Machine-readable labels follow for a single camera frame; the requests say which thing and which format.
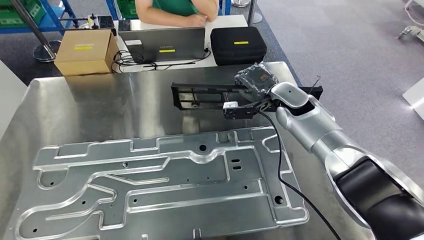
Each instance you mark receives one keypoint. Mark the person's right hand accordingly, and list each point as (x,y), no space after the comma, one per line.
(196,20)

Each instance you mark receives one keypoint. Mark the black plastic panel part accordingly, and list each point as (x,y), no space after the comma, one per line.
(212,88)

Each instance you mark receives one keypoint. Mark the person's left forearm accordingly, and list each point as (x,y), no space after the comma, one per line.
(212,10)

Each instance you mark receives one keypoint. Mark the person's right forearm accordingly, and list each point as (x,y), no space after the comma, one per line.
(155,18)

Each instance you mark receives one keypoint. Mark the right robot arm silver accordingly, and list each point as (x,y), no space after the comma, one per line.
(314,126)

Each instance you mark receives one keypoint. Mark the steel workbench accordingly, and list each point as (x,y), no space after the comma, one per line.
(99,109)

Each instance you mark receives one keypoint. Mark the grey laptop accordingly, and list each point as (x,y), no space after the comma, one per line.
(179,41)

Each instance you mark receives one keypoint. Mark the person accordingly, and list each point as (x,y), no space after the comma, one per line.
(172,6)

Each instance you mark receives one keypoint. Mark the white desk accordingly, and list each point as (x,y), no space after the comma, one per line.
(225,21)

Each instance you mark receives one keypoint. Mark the black carrying case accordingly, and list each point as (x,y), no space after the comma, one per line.
(238,53)

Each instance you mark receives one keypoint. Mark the black power adapter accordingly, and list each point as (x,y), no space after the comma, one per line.
(136,53)

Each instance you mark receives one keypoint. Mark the green plastic bin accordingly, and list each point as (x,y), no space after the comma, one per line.
(127,8)
(16,15)

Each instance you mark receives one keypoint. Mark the black phone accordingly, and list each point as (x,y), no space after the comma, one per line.
(124,26)

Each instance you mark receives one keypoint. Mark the small black device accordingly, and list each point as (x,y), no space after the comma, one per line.
(106,22)

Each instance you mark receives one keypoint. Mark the cardboard box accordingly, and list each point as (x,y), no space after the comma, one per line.
(86,56)

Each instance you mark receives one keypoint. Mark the large stamped metal panel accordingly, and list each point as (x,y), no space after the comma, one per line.
(185,172)

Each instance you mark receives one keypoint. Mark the blue rack with bins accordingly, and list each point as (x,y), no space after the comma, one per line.
(20,30)

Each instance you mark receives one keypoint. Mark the dark grey floor mat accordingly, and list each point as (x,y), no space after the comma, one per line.
(20,66)

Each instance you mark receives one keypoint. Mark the white table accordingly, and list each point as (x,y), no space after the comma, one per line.
(10,99)

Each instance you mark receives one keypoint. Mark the white lit display plinth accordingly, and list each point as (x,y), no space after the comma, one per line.
(415,99)

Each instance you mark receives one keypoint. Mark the chrome stanchion post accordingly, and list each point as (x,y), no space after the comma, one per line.
(253,13)
(48,53)

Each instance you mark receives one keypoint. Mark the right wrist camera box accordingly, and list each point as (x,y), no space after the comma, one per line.
(238,112)

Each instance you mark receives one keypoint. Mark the grey metal frame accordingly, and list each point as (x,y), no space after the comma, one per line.
(410,33)

